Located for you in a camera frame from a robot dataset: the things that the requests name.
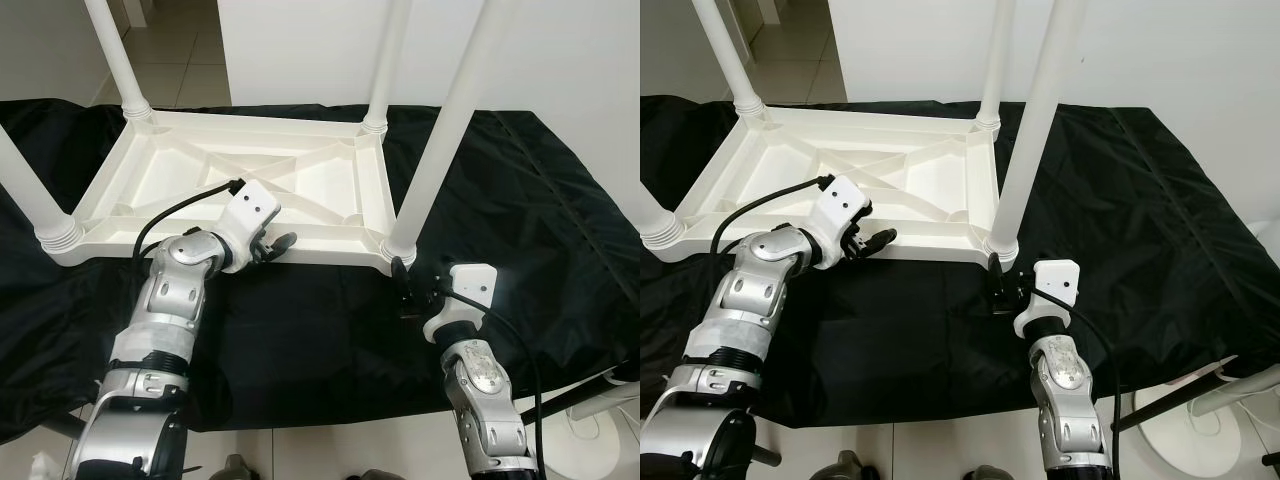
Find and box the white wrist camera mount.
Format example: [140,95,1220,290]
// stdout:
[422,263,499,346]
[215,180,281,273]
[808,175,873,271]
[1013,258,1083,341]

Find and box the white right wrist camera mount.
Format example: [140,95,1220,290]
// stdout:
[1013,258,1083,341]
[422,263,499,346]

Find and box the black fabric table cover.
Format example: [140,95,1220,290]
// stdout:
[640,95,1280,431]
[0,97,641,446]

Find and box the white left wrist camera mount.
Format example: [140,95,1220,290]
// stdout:
[808,175,873,271]
[215,180,281,273]

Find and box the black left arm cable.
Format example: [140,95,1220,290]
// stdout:
[710,175,836,256]
[132,178,246,263]

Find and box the white plastic children table top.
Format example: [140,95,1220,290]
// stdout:
[45,108,409,276]
[645,103,1004,266]

